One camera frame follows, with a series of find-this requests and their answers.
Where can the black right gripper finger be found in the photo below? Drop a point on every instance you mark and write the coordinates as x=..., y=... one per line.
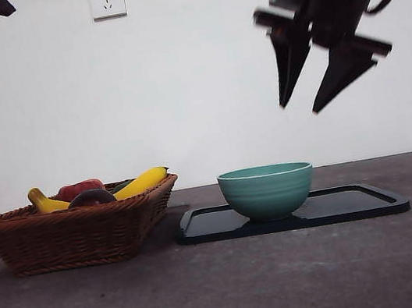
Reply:
x=292, y=64
x=343, y=75

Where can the teal ribbed bowl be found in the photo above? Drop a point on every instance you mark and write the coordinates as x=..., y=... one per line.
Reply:
x=269, y=199

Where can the dark red plum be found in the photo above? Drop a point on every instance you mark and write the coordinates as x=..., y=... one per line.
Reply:
x=91, y=199

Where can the dark rectangular tray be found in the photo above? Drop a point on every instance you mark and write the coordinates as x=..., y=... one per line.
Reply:
x=210, y=228

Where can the yellow banana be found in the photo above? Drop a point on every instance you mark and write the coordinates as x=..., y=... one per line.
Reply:
x=143, y=180

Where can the red apple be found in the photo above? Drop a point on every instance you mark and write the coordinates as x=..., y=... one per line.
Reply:
x=79, y=189

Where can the green vegetable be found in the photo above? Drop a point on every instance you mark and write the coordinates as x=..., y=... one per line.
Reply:
x=120, y=186

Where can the brown wicker basket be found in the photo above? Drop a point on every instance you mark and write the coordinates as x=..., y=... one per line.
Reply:
x=70, y=240

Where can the white wall socket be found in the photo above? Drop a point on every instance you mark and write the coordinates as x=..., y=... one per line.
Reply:
x=107, y=4

